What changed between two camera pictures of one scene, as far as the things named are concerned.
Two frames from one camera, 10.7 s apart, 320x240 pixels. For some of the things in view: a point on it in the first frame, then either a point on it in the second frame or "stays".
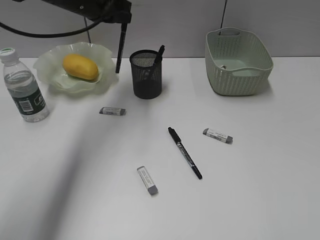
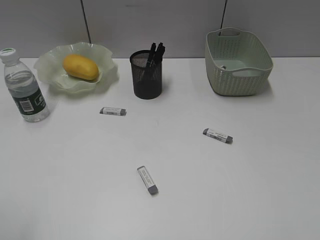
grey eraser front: (151, 187) stays
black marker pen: (184, 152) to (157, 55)
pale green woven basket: (238, 63) stays
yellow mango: (80, 66) stays
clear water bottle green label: (22, 86) stays
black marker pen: (123, 30) to (151, 55)
